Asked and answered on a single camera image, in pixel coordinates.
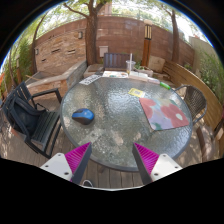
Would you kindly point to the slim tree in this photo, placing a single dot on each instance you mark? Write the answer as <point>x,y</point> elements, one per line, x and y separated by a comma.
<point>175,40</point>

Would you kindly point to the curved wooden bench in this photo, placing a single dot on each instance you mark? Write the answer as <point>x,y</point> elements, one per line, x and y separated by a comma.
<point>200,90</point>

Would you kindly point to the wooden garden lamp post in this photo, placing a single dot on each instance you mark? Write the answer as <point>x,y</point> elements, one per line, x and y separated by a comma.
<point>146,46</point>

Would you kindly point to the green marker pen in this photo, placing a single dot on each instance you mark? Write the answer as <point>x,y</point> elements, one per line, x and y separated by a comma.
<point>165,85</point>

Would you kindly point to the dark wooden chair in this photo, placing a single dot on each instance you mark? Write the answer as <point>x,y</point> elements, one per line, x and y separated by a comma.
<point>115,60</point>

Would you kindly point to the stone raised bed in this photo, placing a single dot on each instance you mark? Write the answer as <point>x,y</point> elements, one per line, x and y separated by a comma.
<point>71,76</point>

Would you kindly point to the small wall lamp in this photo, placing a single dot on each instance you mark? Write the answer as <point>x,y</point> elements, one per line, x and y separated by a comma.
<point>36,51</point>

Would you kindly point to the clear plastic cup with straw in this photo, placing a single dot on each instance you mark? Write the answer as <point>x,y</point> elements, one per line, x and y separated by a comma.
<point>130,66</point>

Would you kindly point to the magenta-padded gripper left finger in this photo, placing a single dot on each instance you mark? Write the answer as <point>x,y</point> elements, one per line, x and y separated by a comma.
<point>76,156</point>

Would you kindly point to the small closed book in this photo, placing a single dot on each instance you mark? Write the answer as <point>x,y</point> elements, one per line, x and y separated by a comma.
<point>153,80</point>

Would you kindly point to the white wall utility box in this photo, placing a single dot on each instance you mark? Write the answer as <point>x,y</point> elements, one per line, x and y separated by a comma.
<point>103,51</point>

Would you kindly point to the black slatted chair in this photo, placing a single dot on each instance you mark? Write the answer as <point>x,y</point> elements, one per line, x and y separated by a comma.
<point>23,116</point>

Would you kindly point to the blue and black computer mouse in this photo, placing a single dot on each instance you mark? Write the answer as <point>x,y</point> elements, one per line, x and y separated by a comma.
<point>82,116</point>

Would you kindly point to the large wall lamp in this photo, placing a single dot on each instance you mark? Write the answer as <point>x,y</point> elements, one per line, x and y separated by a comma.
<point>80,35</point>

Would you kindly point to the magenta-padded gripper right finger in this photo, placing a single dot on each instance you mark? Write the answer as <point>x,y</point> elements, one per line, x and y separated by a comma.
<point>148,157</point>

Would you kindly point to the white printed strip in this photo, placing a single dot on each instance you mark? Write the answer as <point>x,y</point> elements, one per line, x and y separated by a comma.
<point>90,79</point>

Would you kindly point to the beige stone slab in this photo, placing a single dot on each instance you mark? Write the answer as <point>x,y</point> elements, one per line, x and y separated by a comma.
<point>156,64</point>

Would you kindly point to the floral print mouse pad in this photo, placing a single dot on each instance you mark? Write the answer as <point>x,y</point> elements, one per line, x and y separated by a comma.
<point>165,113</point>

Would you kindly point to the colourful picture book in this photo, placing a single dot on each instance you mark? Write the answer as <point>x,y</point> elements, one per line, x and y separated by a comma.
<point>115,74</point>

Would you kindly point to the dark wicker chair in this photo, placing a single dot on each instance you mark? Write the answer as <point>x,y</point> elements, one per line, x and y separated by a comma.
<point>195,100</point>

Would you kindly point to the thick forked tree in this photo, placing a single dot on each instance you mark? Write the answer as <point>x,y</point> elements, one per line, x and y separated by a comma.
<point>90,40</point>

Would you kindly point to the yellow square card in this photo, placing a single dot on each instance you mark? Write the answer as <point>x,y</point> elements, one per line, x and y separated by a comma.
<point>136,92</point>

